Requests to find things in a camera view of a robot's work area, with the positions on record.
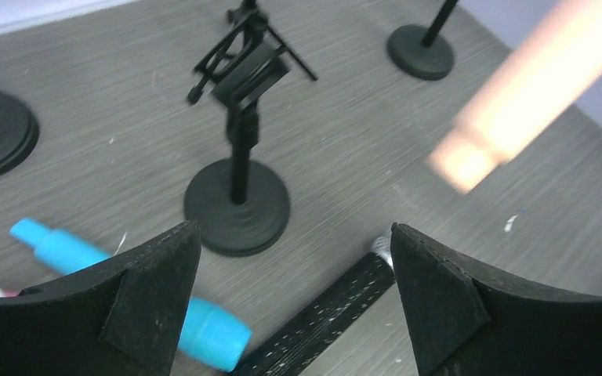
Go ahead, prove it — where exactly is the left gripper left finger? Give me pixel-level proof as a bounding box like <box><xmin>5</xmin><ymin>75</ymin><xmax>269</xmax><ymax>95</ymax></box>
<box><xmin>0</xmin><ymin>221</ymin><xmax>201</xmax><ymax>375</ymax></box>

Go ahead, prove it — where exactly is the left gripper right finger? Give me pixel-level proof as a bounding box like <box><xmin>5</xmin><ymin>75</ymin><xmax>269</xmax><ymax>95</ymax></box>
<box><xmin>391</xmin><ymin>223</ymin><xmax>602</xmax><ymax>375</ymax></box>

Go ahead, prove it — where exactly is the beige microphone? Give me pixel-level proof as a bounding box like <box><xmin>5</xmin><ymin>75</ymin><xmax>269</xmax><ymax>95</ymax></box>
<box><xmin>426</xmin><ymin>0</ymin><xmax>602</xmax><ymax>193</ymax></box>

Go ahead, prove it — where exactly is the black tripod shock mount stand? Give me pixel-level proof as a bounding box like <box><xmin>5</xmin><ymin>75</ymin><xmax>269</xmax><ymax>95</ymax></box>
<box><xmin>187</xmin><ymin>1</ymin><xmax>318</xmax><ymax>110</ymax></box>

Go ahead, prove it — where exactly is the blue toy microphone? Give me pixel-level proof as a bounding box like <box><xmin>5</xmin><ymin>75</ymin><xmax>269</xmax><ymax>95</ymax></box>
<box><xmin>9</xmin><ymin>218</ymin><xmax>252</xmax><ymax>372</ymax></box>

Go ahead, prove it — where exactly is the black glitter microphone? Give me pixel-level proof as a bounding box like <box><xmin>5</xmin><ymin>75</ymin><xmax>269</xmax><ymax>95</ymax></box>
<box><xmin>230</xmin><ymin>234</ymin><xmax>395</xmax><ymax>376</ymax></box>

